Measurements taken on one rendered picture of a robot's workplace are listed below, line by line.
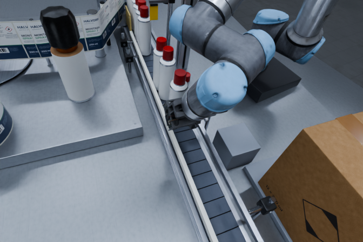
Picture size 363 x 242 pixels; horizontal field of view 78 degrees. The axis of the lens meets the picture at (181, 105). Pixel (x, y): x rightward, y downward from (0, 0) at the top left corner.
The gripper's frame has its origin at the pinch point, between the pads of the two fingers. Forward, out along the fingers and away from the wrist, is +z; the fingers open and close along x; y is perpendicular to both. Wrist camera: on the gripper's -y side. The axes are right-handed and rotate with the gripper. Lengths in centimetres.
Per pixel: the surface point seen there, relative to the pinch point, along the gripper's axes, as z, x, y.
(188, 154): -0.2, 11.2, 1.1
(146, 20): 10.9, -40.5, 0.6
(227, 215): -9.7, 27.7, -2.2
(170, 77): 1.5, -13.8, -0.1
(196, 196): -9.8, 21.0, 4.6
